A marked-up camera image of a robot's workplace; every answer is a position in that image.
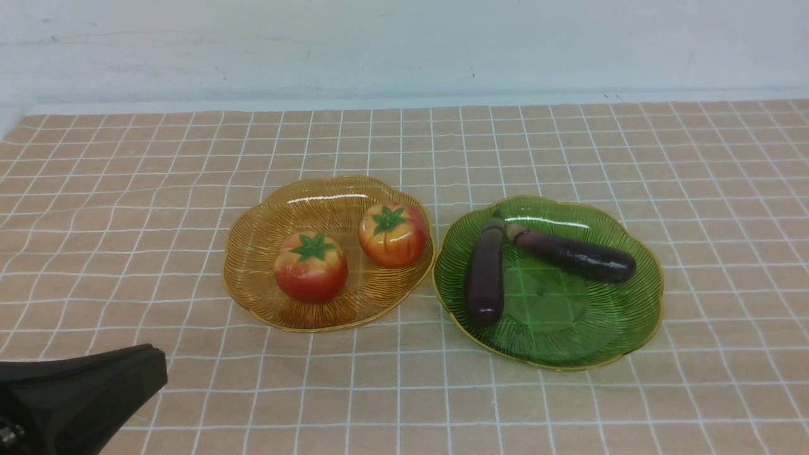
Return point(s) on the green glass plate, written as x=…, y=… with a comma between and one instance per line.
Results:
x=552, y=318

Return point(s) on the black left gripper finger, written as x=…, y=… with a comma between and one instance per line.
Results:
x=75, y=406

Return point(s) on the dark purple eggplant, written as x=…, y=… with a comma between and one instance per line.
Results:
x=592, y=261

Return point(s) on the tan checkered tablecloth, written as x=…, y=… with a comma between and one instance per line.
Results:
x=113, y=233

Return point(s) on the red yellow tomato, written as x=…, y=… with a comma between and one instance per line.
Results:
x=393, y=234

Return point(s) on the red tomato green stem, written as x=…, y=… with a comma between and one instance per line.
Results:
x=311, y=267

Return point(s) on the purple eggplant green stem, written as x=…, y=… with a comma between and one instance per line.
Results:
x=483, y=295

